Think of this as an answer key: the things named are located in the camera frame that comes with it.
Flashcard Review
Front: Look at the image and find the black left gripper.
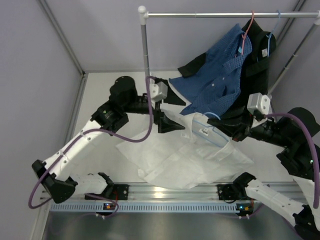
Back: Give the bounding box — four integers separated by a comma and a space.
122, 79, 186, 132

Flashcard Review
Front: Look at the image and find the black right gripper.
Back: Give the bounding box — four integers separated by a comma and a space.
207, 106, 292, 148

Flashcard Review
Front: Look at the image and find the light blue hanger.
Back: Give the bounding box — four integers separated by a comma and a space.
191, 113, 230, 148

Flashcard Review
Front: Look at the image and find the white shirt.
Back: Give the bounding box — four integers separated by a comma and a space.
116, 110, 254, 190

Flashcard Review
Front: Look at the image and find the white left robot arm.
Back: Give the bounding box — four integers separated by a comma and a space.
28, 76, 185, 209

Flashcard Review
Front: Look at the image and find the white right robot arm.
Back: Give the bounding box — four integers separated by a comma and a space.
207, 107, 320, 240

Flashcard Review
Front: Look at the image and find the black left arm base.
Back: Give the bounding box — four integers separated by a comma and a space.
93, 184, 129, 201

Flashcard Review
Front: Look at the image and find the black striped shirt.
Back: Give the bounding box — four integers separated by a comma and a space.
178, 20, 276, 116

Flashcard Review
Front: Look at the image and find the blue plaid shirt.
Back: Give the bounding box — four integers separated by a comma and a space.
169, 23, 252, 116

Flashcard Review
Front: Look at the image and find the pink hanger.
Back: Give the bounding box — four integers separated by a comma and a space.
241, 10, 255, 55

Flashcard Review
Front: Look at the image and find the blue hanger right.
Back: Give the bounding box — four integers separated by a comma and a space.
267, 10, 282, 58

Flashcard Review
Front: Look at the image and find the silver clothes rack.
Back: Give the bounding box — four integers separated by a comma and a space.
137, 5, 320, 95

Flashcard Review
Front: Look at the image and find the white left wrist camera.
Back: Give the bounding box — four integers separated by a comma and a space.
149, 81, 168, 103

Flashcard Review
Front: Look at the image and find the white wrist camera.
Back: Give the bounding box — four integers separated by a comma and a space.
246, 92, 271, 115
149, 81, 168, 103

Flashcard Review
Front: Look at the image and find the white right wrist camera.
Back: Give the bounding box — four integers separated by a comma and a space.
246, 92, 271, 115

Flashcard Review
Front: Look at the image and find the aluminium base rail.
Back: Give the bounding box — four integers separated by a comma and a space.
39, 181, 306, 201

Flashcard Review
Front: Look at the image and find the grey slotted cable duct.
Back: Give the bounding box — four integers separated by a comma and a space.
50, 201, 252, 214

